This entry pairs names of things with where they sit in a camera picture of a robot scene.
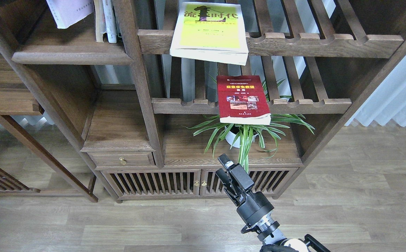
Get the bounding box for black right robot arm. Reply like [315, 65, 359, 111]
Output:
[216, 154, 329, 252]

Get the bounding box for upright beige book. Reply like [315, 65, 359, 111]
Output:
[93, 0, 106, 43]

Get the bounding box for white lavender cover book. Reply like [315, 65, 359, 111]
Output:
[47, 0, 94, 29]

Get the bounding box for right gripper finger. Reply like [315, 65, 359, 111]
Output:
[218, 154, 254, 200]
[216, 169, 242, 207]

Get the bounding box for red cover book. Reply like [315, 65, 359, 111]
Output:
[216, 75, 271, 125]

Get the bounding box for white plant pot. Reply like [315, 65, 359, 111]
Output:
[225, 126, 258, 148]

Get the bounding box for upright white book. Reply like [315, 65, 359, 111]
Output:
[102, 0, 117, 43]

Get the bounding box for brass drawer knob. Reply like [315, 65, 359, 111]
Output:
[119, 157, 127, 166]

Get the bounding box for yellow green cover book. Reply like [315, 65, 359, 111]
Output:
[170, 2, 249, 65]

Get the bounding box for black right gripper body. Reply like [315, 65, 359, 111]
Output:
[224, 185, 274, 228]

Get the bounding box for upright dark green book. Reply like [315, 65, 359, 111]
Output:
[115, 15, 123, 41]

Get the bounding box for white pleated curtain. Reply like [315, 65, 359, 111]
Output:
[346, 56, 406, 127]

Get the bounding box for dark wooden bookshelf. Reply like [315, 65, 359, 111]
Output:
[0, 0, 406, 202]

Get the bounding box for green spider plant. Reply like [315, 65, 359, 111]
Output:
[192, 81, 315, 170]

